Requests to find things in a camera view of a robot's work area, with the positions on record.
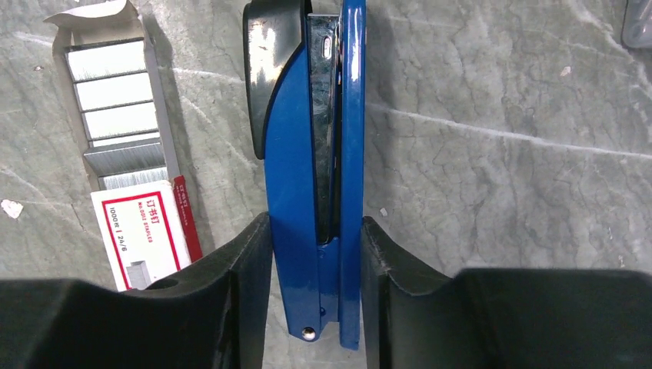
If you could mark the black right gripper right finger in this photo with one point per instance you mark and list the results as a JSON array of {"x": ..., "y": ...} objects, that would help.
[{"x": 417, "y": 317}]

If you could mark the clear plastic screw organizer box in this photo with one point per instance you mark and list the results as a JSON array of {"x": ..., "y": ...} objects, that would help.
[{"x": 636, "y": 31}]

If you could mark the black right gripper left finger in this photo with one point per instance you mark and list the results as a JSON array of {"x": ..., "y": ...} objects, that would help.
[{"x": 211, "y": 314}]

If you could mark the blue black stapler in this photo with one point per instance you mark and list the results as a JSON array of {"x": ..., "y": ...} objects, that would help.
[{"x": 304, "y": 77}]

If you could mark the red white staples box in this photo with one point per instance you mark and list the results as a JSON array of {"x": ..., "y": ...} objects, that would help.
[{"x": 106, "y": 61}]

